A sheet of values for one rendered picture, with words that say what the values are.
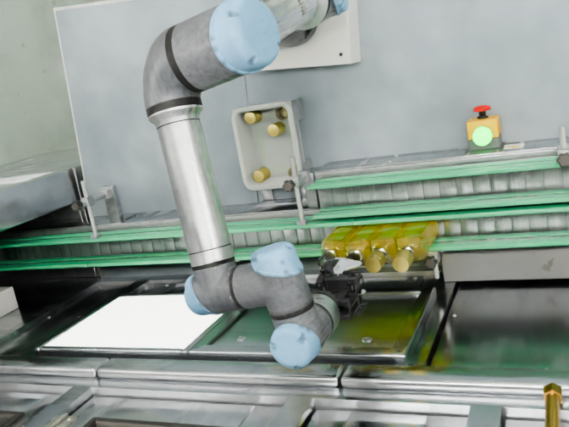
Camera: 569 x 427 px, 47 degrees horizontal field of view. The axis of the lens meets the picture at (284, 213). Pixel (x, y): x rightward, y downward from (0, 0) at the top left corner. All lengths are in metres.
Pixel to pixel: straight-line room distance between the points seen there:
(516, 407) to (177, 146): 0.68
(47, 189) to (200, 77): 1.11
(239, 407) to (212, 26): 0.68
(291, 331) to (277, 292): 0.06
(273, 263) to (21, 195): 1.15
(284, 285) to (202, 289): 0.16
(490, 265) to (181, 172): 0.82
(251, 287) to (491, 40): 0.89
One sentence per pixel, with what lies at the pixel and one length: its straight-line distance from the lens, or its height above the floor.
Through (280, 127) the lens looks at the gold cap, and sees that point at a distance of 1.74.
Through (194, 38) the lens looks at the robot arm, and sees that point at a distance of 1.05.
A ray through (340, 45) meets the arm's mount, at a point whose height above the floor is 0.84.
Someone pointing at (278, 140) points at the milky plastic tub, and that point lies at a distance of 1.78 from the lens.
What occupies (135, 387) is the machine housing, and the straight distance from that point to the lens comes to 1.40.
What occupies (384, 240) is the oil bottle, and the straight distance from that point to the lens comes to 1.42.
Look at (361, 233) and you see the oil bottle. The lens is 1.50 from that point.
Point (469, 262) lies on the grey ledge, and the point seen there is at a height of 0.88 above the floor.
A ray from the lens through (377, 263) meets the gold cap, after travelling 1.35.
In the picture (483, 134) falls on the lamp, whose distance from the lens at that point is 1.56.
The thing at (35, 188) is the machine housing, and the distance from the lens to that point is 2.07.
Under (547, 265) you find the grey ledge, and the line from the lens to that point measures 1.61.
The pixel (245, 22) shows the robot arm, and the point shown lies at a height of 1.45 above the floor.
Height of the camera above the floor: 2.39
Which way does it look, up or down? 63 degrees down
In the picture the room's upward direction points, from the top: 126 degrees counter-clockwise
